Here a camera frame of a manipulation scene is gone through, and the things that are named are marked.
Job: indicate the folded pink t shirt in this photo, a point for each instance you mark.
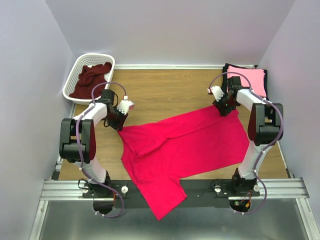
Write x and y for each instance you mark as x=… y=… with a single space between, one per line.
x=255 y=76

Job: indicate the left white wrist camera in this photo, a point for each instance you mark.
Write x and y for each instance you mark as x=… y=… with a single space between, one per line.
x=125 y=105

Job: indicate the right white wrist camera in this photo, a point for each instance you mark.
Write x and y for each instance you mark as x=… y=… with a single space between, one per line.
x=216 y=91

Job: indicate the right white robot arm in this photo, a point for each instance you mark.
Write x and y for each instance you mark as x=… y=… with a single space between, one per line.
x=265 y=128

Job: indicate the aluminium frame rail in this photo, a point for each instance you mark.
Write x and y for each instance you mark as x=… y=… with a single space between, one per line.
x=71 y=190

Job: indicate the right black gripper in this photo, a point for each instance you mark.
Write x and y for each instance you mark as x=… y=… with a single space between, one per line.
x=223 y=112

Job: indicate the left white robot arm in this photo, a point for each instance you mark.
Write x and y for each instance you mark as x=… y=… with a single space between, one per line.
x=78 y=145

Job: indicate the crimson red t shirt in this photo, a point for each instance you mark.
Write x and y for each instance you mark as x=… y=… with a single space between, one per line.
x=158 y=155

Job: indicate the dark maroon t shirt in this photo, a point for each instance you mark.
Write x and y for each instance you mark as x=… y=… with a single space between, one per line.
x=88 y=79

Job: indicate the folded black t shirt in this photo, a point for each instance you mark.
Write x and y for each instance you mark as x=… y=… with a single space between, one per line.
x=244 y=82

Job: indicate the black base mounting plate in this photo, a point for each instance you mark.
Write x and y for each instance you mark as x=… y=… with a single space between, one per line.
x=218 y=193

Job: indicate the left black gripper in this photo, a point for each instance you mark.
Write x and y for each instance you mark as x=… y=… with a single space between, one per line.
x=119 y=125

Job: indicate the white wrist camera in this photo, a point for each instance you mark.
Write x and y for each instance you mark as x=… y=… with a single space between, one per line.
x=216 y=91
x=125 y=105

